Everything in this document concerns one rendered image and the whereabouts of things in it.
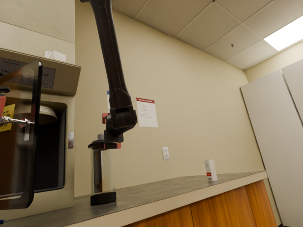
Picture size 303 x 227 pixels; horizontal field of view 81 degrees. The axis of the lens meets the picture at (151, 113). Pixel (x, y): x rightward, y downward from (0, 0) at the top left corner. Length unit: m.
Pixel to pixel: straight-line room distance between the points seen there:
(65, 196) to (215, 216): 0.62
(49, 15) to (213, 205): 1.19
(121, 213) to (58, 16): 0.97
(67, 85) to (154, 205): 0.60
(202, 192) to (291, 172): 2.42
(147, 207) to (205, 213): 0.31
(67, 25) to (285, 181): 3.06
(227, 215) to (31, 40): 1.18
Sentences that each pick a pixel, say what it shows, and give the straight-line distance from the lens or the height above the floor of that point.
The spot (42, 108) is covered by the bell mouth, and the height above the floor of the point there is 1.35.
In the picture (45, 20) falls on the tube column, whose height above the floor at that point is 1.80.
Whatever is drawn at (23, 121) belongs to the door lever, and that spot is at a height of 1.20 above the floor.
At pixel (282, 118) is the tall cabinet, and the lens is 3.12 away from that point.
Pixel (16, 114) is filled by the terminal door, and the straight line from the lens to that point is 0.63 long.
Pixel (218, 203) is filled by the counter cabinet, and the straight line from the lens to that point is 0.93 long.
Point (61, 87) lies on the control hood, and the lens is 0.87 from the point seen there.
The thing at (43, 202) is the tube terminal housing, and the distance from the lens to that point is 0.81.
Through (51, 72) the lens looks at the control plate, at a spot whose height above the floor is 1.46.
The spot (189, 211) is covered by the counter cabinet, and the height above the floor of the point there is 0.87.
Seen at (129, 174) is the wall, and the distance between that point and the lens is 1.42.
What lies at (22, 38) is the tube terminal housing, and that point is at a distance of 1.01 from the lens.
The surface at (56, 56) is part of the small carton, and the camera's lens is 0.89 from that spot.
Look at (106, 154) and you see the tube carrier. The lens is 0.75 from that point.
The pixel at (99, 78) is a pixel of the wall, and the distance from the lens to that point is 1.53.
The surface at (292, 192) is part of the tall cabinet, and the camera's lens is 3.19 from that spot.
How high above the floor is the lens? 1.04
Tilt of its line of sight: 17 degrees up
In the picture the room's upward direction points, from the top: 8 degrees counter-clockwise
